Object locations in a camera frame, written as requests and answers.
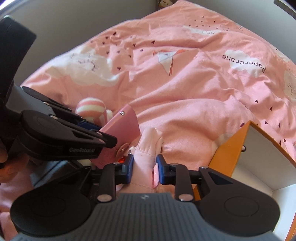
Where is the white plush pink striped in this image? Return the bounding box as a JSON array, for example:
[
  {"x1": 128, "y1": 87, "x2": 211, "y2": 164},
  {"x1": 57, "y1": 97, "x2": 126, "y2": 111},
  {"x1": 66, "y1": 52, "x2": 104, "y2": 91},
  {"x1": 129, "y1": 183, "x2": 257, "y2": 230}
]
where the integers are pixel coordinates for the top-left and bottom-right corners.
[{"x1": 75, "y1": 97, "x2": 113, "y2": 126}]

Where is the pink leather card holder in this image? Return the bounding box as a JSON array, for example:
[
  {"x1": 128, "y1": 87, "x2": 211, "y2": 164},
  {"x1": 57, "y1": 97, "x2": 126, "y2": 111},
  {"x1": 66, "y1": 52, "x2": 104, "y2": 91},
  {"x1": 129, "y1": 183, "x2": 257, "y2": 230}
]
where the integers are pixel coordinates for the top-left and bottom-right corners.
[{"x1": 91, "y1": 104, "x2": 140, "y2": 169}]

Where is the orange cardboard box white inside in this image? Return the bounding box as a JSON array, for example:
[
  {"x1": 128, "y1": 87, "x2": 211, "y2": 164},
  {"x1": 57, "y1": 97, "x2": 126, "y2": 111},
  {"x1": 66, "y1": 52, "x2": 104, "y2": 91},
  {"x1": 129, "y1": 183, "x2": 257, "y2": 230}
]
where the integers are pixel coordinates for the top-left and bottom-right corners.
[{"x1": 200, "y1": 121, "x2": 295, "y2": 240}]

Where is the person's hand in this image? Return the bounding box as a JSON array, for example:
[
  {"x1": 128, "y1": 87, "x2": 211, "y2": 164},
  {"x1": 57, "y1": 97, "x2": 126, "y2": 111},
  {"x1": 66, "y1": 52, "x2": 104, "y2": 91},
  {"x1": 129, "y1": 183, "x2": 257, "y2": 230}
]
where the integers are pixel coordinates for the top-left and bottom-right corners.
[{"x1": 0, "y1": 143, "x2": 8, "y2": 163}]

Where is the pink patterned duvet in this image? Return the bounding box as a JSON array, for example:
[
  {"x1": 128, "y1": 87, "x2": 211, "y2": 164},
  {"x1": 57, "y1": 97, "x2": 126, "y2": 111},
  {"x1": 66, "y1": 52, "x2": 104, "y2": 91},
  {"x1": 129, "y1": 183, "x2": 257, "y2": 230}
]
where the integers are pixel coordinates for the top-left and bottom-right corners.
[{"x1": 1, "y1": 1, "x2": 295, "y2": 240}]

